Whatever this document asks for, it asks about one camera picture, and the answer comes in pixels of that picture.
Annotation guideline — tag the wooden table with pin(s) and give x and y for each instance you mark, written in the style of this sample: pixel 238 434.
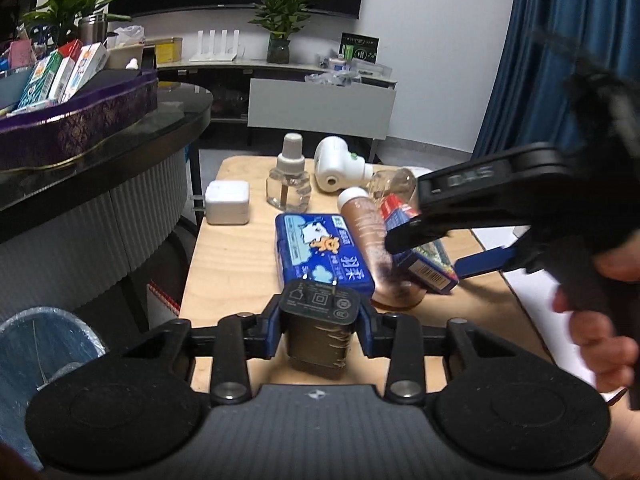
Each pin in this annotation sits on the wooden table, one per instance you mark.
pixel 235 260

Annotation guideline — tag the pile of clear plastic packets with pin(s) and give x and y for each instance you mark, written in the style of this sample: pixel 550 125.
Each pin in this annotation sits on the pile of clear plastic packets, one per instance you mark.
pixel 350 75

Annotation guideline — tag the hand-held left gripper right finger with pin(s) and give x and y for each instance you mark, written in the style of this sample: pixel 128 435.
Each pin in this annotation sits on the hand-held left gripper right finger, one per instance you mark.
pixel 367 331

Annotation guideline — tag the trash bin with blue bag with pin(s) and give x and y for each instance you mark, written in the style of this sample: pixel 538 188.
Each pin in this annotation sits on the trash bin with blue bag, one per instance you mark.
pixel 45 340

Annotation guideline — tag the black glass counter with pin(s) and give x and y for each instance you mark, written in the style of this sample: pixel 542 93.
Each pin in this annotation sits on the black glass counter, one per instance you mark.
pixel 125 160

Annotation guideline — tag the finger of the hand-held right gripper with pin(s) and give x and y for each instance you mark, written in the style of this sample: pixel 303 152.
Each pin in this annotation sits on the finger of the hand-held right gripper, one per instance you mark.
pixel 475 195
pixel 482 262

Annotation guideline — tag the black and green sign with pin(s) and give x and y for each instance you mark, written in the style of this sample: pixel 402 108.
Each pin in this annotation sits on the black and green sign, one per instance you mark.
pixel 360 47

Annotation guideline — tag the white plastic bag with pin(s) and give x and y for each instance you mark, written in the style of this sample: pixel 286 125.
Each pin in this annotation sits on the white plastic bag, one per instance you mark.
pixel 127 35

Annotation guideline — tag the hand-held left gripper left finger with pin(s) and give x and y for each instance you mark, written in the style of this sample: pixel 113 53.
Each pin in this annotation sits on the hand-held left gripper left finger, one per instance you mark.
pixel 272 331

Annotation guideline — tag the purple patterned box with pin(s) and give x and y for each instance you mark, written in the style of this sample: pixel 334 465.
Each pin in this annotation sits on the purple patterned box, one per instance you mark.
pixel 75 125

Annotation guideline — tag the clear refill bottle white cap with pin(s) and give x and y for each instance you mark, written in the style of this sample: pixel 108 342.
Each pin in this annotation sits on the clear refill bottle white cap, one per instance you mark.
pixel 287 190

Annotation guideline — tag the red and white medicine box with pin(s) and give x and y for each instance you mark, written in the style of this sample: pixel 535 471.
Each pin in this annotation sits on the red and white medicine box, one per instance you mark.
pixel 65 67

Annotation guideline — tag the brown plastic bottle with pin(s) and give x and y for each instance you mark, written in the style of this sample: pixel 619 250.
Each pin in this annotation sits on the brown plastic bottle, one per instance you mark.
pixel 367 230

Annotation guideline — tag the pink packet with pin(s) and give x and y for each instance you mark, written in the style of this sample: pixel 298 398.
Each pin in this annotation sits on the pink packet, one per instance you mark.
pixel 21 54

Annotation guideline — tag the blue tissue pack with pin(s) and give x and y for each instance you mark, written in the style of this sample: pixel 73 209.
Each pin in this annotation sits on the blue tissue pack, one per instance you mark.
pixel 320 250

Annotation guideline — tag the beige box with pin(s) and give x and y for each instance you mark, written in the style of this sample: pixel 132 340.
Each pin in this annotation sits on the beige box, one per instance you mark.
pixel 122 57

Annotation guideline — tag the white plug-in heater green button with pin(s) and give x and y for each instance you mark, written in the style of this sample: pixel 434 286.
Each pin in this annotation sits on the white plug-in heater green button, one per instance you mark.
pixel 335 160

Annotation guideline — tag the person's right forearm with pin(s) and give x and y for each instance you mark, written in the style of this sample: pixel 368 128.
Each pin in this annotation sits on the person's right forearm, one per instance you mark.
pixel 625 440

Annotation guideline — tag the green and white medicine box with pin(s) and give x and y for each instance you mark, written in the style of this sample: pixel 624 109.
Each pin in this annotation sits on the green and white medicine box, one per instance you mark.
pixel 40 80

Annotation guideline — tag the red and blue carton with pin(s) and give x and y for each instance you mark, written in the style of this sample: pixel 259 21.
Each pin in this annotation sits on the red and blue carton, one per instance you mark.
pixel 430 265

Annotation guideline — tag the yellow tin box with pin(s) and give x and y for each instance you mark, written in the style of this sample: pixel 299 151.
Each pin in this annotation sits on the yellow tin box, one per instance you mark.
pixel 169 52

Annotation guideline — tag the leafy green plant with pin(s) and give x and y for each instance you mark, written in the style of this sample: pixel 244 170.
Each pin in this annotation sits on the leafy green plant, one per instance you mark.
pixel 65 5

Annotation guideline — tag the black power adapter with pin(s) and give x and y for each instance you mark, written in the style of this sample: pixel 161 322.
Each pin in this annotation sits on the black power adapter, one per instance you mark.
pixel 315 330

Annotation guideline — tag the person's right hand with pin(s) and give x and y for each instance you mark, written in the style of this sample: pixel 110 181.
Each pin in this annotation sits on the person's right hand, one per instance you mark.
pixel 600 355

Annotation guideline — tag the white router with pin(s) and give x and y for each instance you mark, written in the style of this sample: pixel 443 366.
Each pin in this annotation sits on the white router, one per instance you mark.
pixel 217 47

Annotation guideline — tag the white charger cube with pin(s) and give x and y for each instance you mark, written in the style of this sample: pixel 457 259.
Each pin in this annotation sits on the white charger cube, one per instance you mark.
pixel 227 202

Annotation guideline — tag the blue curtain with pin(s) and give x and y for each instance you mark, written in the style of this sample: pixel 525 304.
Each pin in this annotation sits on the blue curtain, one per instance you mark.
pixel 550 20

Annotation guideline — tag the green plant in glass vase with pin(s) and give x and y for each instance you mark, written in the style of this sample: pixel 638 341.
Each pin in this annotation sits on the green plant in glass vase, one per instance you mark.
pixel 280 15

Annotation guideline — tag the long white desk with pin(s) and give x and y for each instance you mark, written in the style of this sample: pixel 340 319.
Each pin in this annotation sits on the long white desk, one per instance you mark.
pixel 320 110

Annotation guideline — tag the white plug-in heater with bottle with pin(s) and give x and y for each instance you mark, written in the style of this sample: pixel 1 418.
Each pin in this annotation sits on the white plug-in heater with bottle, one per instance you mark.
pixel 392 185

